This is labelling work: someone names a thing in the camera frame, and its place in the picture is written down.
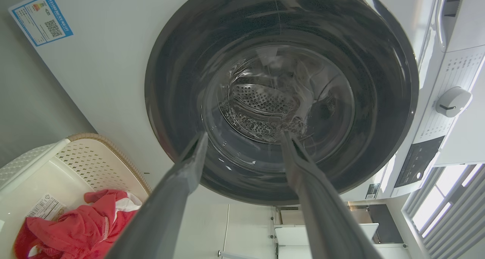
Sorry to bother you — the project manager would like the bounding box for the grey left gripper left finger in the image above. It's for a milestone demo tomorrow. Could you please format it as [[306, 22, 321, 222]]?
[[105, 131, 209, 259]]

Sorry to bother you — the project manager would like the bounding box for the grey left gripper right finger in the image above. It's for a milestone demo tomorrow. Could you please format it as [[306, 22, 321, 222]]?
[[280, 131, 384, 259]]

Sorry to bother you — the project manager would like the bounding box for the cream perforated laundry basket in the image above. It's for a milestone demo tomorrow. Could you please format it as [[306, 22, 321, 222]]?
[[0, 133, 152, 259]]

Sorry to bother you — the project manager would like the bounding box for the white garment care label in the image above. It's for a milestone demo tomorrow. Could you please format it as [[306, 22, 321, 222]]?
[[26, 193, 67, 221]]

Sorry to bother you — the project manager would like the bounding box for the white furniture unit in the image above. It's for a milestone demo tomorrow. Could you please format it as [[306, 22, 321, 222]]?
[[273, 206, 411, 259]]

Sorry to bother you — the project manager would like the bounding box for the small barcode sticker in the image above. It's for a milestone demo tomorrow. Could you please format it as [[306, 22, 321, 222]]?
[[365, 183, 380, 200]]

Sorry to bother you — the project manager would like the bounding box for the red and white garment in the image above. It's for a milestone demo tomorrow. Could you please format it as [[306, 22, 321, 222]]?
[[14, 189, 142, 259]]

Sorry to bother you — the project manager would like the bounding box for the black washer display panel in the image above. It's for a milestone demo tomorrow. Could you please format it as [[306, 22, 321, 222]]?
[[394, 136, 445, 188]]

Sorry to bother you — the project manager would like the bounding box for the window with grey blinds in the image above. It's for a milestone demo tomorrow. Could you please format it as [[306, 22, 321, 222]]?
[[402, 164, 485, 259]]

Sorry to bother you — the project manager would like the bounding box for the white front-load washing machine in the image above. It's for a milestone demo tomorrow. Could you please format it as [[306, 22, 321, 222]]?
[[8, 0, 485, 206]]

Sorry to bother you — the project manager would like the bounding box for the round dark glass washer door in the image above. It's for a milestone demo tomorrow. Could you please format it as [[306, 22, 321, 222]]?
[[144, 0, 419, 206]]

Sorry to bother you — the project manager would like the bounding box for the white washer control knob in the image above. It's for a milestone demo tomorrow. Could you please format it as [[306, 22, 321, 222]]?
[[435, 86, 473, 118]]

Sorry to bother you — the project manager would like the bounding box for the blue energy label sticker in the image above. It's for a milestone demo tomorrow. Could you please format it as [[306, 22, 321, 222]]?
[[8, 0, 74, 47]]

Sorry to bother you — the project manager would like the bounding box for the white detergent drawer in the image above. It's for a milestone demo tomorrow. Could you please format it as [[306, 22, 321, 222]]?
[[436, 0, 485, 53]]

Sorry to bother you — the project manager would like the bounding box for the silver metal door handle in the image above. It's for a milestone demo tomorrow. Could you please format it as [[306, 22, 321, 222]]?
[[218, 250, 262, 259]]

